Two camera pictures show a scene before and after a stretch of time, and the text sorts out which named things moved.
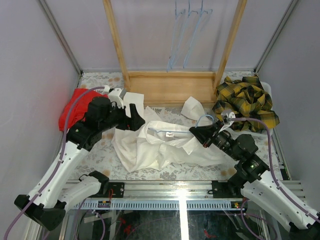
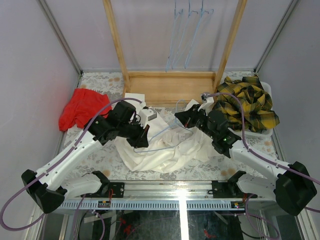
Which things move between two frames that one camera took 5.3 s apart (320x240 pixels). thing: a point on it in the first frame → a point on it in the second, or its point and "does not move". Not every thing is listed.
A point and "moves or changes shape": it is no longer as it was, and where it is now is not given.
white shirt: [158, 145] moves or changes shape
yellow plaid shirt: [246, 98] does not move
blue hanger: [179, 20] does not move
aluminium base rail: [162, 195] does not move
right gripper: [203, 133] → [185, 117]
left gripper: [128, 121] → [135, 135]
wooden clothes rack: [162, 87] does not move
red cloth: [79, 109] does not move
